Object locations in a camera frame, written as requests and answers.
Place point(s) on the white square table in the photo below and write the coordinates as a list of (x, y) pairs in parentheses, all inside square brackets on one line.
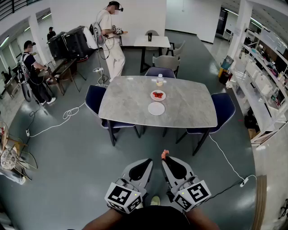
[(157, 41)]

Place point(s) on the black table leg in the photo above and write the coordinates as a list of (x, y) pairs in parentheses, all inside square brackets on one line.
[(201, 141), (111, 134)]

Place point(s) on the clear plastic bottle white cap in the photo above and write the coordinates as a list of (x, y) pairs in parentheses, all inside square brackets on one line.
[(160, 81)]

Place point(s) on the small white power strip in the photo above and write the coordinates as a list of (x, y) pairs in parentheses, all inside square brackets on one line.
[(28, 132)]

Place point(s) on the cardboard box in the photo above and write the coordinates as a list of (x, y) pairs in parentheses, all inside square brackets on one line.
[(253, 134)]

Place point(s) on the person's pale green shoe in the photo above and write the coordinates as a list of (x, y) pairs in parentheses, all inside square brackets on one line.
[(155, 200)]

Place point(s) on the white plate with strawberries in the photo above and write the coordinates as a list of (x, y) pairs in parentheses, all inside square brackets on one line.
[(158, 99)]

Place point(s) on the yellow and blue bins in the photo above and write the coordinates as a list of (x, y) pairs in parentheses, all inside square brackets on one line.
[(225, 69)]

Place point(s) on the black covered machine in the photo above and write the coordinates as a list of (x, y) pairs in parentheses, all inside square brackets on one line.
[(57, 46), (75, 42)]

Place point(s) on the white cloth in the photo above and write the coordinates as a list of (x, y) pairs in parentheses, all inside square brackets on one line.
[(90, 39)]

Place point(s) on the black bag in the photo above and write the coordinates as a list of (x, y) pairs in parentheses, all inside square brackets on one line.
[(250, 122)]

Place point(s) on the grey upholstered chair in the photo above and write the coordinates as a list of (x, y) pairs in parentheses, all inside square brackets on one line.
[(166, 61), (151, 32), (178, 48)]

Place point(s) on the dark wooden table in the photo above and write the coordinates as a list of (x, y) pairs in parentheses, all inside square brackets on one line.
[(65, 65)]

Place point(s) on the person's left forearm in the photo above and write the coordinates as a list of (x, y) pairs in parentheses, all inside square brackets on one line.
[(101, 221)]

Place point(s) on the blue upholstered chair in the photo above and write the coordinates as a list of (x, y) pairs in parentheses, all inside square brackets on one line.
[(222, 110), (94, 98), (160, 71)]

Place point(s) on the person's black clothing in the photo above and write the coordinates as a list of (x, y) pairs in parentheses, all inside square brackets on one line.
[(153, 218)]

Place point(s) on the black metal stand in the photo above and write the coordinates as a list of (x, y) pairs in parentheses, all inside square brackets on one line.
[(284, 209)]

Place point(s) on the white shelving unit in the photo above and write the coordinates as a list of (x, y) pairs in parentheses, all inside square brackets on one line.
[(258, 89)]

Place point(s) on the patterned fabric bag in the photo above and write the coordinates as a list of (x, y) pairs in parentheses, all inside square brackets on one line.
[(9, 159)]

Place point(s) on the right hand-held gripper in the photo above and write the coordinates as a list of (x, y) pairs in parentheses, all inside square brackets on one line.
[(191, 195)]

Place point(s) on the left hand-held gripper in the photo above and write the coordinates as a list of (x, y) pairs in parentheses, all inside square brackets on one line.
[(122, 197)]

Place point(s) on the black cup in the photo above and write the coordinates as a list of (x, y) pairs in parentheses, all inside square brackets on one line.
[(149, 37)]

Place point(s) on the person's right forearm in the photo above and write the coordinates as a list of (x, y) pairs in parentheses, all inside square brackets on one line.
[(202, 221)]

